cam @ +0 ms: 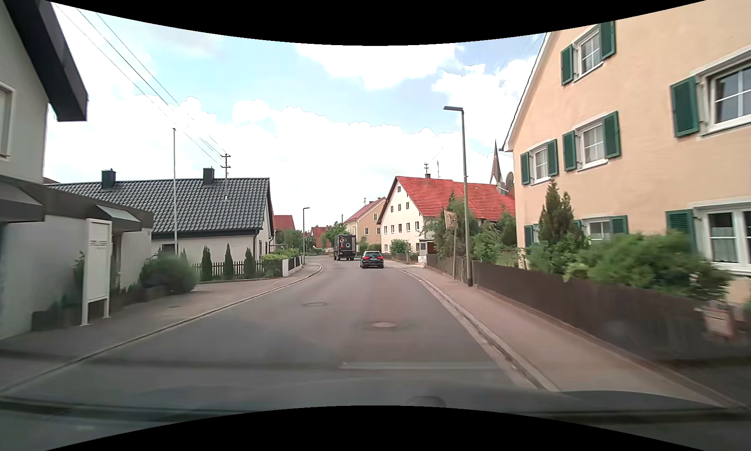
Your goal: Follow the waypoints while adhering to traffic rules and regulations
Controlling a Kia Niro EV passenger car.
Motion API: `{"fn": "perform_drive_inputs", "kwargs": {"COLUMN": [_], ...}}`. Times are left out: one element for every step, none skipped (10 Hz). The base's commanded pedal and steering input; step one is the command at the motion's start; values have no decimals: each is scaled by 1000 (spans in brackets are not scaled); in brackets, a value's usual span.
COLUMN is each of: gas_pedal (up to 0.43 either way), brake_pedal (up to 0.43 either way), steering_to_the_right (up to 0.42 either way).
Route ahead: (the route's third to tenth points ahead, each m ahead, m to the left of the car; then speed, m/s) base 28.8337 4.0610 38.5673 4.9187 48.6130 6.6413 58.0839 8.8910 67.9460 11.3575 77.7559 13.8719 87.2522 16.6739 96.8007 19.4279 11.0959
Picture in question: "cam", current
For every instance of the tall grey lamp post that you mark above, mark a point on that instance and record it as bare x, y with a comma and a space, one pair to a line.
465, 207

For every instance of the dark wooden fence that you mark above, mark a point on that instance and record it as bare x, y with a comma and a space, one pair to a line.
601, 307

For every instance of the grey house with dark canopy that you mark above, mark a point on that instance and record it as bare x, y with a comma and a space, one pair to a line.
12, 188

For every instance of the thin grey pole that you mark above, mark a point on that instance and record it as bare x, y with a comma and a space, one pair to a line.
175, 188

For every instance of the road sign on post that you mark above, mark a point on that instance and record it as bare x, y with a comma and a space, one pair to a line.
451, 232

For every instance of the dark lorry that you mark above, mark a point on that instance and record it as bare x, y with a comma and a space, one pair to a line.
344, 247

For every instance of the peach house with green shutters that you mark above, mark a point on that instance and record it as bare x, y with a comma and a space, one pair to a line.
657, 163

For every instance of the red roofed building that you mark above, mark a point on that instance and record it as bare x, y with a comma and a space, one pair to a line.
284, 222

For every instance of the reddish paved pavement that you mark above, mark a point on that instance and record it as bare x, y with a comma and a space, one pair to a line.
538, 338

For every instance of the grey pavement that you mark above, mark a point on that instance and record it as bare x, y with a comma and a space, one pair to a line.
225, 294

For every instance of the green tree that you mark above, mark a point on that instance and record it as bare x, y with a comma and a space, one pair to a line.
336, 233

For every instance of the dark car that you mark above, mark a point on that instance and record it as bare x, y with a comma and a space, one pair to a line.
371, 259

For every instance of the church spire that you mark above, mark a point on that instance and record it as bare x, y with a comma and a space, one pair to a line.
495, 166

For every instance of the conical green shrub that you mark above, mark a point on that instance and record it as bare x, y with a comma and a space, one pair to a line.
206, 265
249, 264
228, 263

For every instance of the grey asphalt road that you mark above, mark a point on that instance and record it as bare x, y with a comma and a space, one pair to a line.
350, 313

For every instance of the white house with red roof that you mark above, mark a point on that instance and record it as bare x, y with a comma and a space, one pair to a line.
425, 210

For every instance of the white house with dark roof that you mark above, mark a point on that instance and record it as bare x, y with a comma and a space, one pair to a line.
187, 213

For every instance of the green hedge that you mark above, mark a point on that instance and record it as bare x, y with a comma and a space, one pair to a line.
278, 260

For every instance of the picket fence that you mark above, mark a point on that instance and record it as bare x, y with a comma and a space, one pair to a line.
237, 269

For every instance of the round green bush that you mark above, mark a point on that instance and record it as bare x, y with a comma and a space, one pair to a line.
170, 274

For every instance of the white sign board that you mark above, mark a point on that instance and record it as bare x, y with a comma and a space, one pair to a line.
97, 263

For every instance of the beige house with red roof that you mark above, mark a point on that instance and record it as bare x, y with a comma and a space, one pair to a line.
366, 219

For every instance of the tall conifer tree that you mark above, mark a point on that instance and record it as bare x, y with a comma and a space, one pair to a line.
555, 219

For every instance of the car's own bonnet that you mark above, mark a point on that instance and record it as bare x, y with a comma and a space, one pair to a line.
375, 401

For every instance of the row of green bushes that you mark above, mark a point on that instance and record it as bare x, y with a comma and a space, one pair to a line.
638, 263

